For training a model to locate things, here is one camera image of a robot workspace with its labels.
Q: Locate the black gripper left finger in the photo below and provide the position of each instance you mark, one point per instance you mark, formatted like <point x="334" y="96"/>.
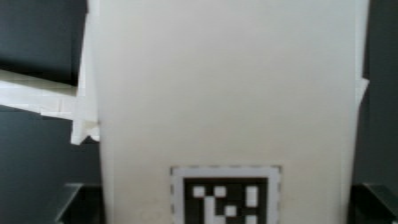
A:
<point x="80" y="204"/>

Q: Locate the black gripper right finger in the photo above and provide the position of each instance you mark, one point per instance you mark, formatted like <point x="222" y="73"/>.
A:
<point x="375" y="204"/>

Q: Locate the white cabinet top block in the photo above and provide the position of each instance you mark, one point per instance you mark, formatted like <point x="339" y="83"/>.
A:
<point x="227" y="88"/>

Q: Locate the white U-shaped fence frame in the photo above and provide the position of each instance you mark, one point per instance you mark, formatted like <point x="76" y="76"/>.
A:
<point x="37" y="95"/>

